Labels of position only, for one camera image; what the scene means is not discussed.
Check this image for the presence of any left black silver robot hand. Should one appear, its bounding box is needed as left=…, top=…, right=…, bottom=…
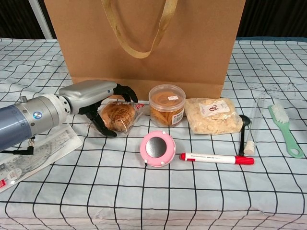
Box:
left=59, top=80, right=139, bottom=138

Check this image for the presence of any round pastry bun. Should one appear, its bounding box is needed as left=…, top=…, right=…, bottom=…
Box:
left=97, top=100, right=146, bottom=137

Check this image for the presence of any clear jar of rubber bands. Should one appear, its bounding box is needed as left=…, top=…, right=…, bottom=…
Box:
left=148, top=83, right=187, bottom=127

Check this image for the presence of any pink round tape measure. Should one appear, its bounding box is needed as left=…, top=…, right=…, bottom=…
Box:
left=140, top=130, right=176, bottom=167

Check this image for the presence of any clear bag of beige flakes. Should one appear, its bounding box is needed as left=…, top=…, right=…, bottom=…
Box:
left=185, top=97, right=243, bottom=135

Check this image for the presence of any brown paper bag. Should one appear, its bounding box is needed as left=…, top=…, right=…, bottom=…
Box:
left=44, top=0, right=246, bottom=101

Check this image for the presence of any packaged ruler set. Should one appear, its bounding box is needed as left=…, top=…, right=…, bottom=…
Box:
left=0, top=123, right=83, bottom=194

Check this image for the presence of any white black checkered tablecloth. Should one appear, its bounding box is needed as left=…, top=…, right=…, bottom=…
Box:
left=0, top=37, right=307, bottom=230

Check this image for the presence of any red white marker pen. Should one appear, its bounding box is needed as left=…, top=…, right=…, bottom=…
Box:
left=179, top=152, right=255, bottom=165

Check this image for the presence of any black plastic spoon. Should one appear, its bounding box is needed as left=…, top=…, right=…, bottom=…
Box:
left=238, top=114, right=252, bottom=156

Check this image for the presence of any clear test tube with cork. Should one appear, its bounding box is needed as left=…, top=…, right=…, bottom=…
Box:
left=243, top=92, right=266, bottom=155

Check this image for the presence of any dark blue table pad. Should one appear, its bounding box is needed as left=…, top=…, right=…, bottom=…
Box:
left=236, top=35, right=307, bottom=41

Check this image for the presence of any white partition post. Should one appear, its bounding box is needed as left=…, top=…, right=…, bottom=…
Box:
left=28, top=0, right=53, bottom=39

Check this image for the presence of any green handled brush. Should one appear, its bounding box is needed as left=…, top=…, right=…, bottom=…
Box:
left=268, top=104, right=305, bottom=159

